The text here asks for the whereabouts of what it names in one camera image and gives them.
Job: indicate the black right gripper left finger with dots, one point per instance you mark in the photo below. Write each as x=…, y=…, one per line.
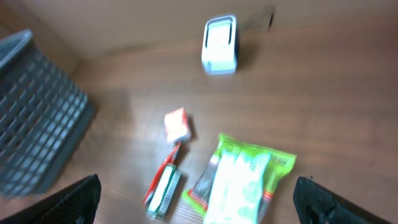
x=75, y=204

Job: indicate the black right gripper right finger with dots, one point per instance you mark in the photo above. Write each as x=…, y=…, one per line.
x=316, y=205

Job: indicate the green snack bag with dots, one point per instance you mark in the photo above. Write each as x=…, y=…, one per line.
x=279, y=165

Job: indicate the mint wet wipes pack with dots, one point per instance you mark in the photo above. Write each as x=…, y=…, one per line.
x=237, y=189

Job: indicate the green chewing gum pack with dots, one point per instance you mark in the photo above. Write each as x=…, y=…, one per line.
x=161, y=198

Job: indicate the red drink mix sachet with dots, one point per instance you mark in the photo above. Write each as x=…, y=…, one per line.
x=169, y=160

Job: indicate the red small box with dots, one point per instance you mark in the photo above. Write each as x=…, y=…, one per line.
x=177, y=126

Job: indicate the white barcode scanner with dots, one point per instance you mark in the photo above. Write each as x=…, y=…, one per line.
x=220, y=48

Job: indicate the grey plastic mesh basket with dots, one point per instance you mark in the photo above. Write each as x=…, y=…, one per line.
x=43, y=117

